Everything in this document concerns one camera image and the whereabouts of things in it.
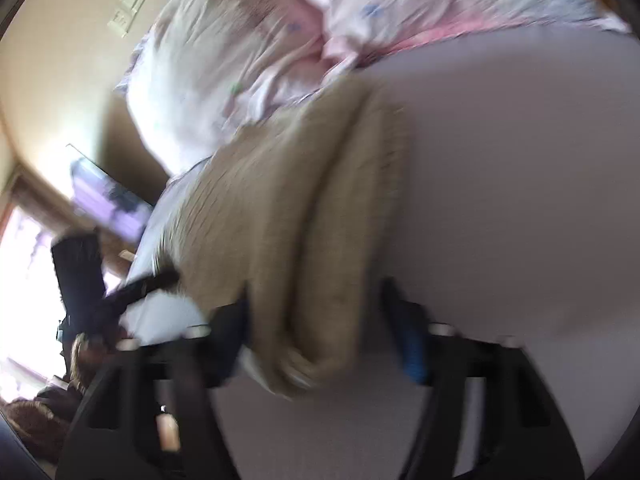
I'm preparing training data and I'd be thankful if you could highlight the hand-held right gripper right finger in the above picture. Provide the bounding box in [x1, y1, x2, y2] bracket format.
[379, 277, 587, 480]

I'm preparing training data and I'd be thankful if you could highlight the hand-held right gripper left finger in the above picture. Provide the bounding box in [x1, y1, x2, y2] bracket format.
[55, 287, 252, 480]

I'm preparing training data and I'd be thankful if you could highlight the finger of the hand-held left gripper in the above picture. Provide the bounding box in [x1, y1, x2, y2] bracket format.
[102, 269, 182, 317]

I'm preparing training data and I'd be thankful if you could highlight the beige knitted blanket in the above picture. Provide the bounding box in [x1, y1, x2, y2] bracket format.
[159, 79, 416, 398]

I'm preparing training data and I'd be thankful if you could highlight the wooden framed window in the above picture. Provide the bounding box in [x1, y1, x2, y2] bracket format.
[0, 167, 76, 386]

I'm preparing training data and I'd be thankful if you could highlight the brown furry cloth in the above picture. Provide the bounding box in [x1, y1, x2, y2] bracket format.
[0, 335, 103, 463]

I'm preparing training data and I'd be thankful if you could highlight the grey bed sheet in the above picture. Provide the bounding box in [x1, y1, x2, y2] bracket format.
[120, 27, 640, 480]

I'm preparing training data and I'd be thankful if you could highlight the pink white printed quilt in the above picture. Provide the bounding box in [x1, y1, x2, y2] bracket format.
[114, 0, 632, 177]

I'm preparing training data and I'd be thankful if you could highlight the wall screen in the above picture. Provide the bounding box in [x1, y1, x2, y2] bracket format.
[66, 143, 154, 243]

